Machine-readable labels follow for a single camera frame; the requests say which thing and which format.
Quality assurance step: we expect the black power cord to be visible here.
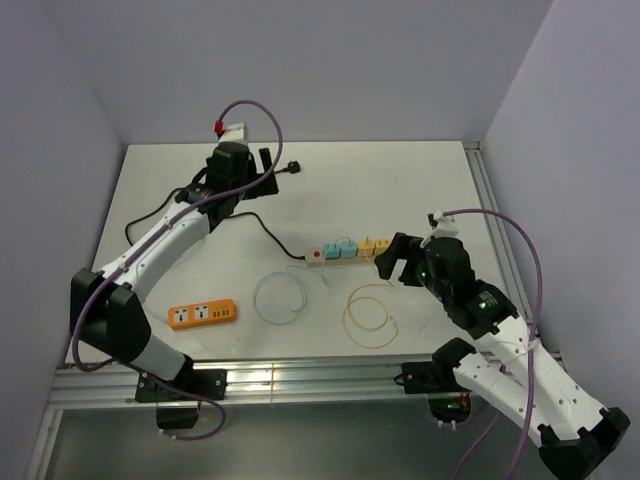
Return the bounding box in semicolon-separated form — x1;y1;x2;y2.
124;159;309;261

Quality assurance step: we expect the beige red power strip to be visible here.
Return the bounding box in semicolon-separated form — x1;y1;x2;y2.
304;238;391;268

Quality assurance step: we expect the yellow charging cable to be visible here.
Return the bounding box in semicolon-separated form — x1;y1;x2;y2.
342;249;400;349

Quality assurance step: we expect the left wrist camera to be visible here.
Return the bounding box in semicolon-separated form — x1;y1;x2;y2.
213;120;249;147

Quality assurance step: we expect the aluminium rail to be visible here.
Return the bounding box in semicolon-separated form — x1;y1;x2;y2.
45;355;431;411
462;142;521;302

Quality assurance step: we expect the small teal plug adapter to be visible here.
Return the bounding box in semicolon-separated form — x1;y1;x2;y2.
323;242;341;260

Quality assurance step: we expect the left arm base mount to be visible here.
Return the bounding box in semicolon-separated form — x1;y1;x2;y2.
134;369;227;441

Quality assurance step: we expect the orange power strip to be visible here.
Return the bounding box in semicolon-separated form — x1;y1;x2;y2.
168;299;237;331

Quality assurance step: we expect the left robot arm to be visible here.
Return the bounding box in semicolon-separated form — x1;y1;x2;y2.
70;140;278;399

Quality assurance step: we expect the teal charging cable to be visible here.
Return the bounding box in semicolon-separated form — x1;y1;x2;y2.
253;237;351;326

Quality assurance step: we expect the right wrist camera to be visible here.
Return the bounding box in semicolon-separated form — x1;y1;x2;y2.
420;210;459;248

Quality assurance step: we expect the aluminium right rail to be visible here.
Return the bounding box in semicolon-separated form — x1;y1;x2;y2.
462;142;521;302

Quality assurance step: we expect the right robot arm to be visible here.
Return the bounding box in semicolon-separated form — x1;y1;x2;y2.
375;232;630;479

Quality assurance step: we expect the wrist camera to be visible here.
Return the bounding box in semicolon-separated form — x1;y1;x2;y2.
420;210;459;248
213;120;249;147

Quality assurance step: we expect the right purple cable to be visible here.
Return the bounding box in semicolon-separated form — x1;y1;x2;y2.
442;208;544;480

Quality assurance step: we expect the small yellow plug adapter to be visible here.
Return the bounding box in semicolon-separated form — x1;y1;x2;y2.
374;238;391;255

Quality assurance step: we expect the aluminium front rail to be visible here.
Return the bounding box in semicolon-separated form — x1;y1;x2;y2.
45;355;431;411

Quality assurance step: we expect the teal charger with cable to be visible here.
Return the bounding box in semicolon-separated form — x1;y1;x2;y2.
339;241;358;259

